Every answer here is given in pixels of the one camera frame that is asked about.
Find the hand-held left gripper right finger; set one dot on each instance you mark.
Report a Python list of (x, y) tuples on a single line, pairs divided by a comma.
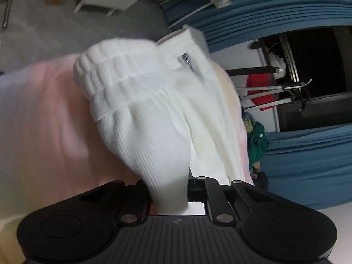
[(211, 195)]

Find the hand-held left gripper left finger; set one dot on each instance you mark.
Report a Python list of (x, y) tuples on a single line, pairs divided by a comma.
[(139, 195)]

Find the white ribbed pants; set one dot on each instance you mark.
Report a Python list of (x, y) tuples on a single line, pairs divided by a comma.
[(143, 121)]

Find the beige clothing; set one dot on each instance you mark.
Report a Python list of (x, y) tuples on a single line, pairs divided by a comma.
[(255, 170)]

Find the green clothing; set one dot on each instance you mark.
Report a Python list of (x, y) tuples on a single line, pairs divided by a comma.
[(260, 143)]

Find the red cloth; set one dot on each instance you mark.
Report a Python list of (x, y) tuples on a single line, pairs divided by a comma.
[(258, 84)]

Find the pastel tie-dye blanket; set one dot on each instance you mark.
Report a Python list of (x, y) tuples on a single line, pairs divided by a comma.
[(41, 115)]

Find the white hanging cloth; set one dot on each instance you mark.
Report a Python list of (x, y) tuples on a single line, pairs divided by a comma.
[(276, 62)]

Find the dark framed window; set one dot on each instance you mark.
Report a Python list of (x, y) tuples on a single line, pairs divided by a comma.
[(324, 66)]

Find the metal pole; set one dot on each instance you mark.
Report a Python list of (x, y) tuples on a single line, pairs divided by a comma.
[(7, 8)]

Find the black chair frame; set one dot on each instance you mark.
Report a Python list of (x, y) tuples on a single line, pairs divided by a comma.
[(255, 70)]

